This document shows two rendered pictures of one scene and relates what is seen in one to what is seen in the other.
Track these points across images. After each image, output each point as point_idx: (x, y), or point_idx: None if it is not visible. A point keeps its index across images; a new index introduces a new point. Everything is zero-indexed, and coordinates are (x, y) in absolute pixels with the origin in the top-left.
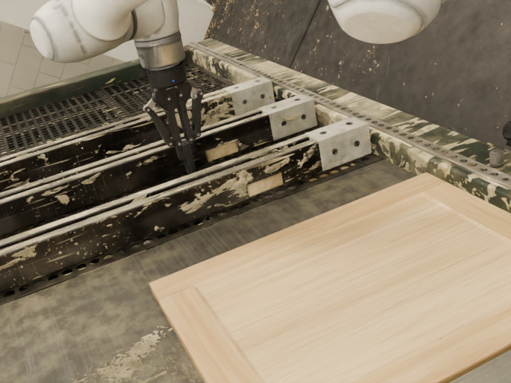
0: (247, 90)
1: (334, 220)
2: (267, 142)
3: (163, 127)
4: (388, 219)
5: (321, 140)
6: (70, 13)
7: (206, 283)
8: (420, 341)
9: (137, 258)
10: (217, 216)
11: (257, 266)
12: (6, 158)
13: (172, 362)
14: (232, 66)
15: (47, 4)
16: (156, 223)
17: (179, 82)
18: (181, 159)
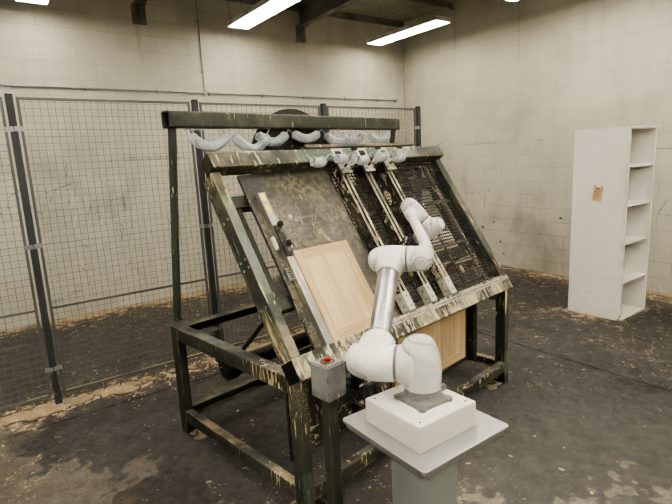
0: (446, 284)
1: (365, 288)
2: (415, 286)
3: (401, 243)
4: (364, 301)
5: (401, 293)
6: (409, 206)
7: (344, 252)
8: (320, 289)
9: (358, 239)
10: None
11: (349, 265)
12: None
13: (321, 242)
14: (475, 286)
15: (412, 200)
16: (370, 244)
17: (411, 244)
18: None
